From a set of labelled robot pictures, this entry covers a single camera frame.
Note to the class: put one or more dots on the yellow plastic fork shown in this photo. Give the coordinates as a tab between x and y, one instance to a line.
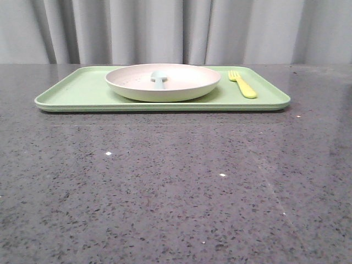
246	90

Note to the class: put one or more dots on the light blue plastic spoon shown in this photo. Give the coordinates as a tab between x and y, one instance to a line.
158	77

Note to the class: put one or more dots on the light green plastic tray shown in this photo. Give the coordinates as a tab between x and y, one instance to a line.
86	90

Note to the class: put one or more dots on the grey pleated curtain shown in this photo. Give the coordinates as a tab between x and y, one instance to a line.
190	32

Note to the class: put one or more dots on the cream round plate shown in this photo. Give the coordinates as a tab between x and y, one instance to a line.
184	82

